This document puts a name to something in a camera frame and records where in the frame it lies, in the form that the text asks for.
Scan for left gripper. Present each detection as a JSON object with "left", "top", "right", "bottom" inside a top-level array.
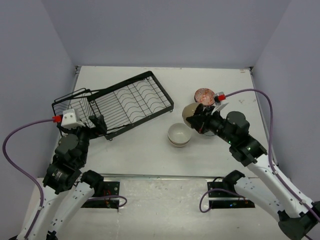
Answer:
[{"left": 58, "top": 114, "right": 107, "bottom": 165}]

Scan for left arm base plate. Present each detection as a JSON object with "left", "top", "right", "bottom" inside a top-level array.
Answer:
[{"left": 82, "top": 181, "right": 120, "bottom": 210}]

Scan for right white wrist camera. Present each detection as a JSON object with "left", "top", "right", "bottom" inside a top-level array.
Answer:
[{"left": 210, "top": 92, "right": 229, "bottom": 116}]

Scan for blue zigzag patterned bowl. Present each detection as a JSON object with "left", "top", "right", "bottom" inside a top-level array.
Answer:
[{"left": 194, "top": 88, "right": 215, "bottom": 106}]

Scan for beige bowl with flower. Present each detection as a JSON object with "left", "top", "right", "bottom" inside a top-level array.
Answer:
[{"left": 168, "top": 137, "right": 191, "bottom": 148}]

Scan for light blue bowl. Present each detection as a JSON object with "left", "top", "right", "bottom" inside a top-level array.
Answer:
[{"left": 202, "top": 132, "right": 216, "bottom": 138}]

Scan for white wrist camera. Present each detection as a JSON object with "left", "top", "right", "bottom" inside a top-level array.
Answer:
[
  {"left": 52, "top": 108, "right": 85, "bottom": 129},
  {"left": 210, "top": 92, "right": 229, "bottom": 116}
]

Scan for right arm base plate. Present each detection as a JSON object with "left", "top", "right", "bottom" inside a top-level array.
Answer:
[{"left": 207, "top": 178, "right": 256, "bottom": 210}]

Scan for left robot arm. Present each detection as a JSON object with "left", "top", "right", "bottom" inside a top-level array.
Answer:
[{"left": 16, "top": 111, "right": 107, "bottom": 240}]

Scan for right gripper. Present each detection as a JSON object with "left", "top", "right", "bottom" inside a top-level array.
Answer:
[{"left": 186, "top": 105, "right": 235, "bottom": 145}]

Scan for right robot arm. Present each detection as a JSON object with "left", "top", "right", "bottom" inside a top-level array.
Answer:
[{"left": 182, "top": 103, "right": 320, "bottom": 240}]

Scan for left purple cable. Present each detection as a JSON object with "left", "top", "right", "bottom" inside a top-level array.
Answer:
[{"left": 2, "top": 117, "right": 128, "bottom": 238}]

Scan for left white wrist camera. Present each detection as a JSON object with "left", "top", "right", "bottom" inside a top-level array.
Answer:
[{"left": 52, "top": 108, "right": 85, "bottom": 129}]

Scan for black wire dish rack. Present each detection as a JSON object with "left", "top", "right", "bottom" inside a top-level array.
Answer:
[{"left": 51, "top": 71, "right": 174, "bottom": 141}]

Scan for tan and black bowl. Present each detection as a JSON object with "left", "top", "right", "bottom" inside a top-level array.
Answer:
[{"left": 182, "top": 102, "right": 202, "bottom": 129}]

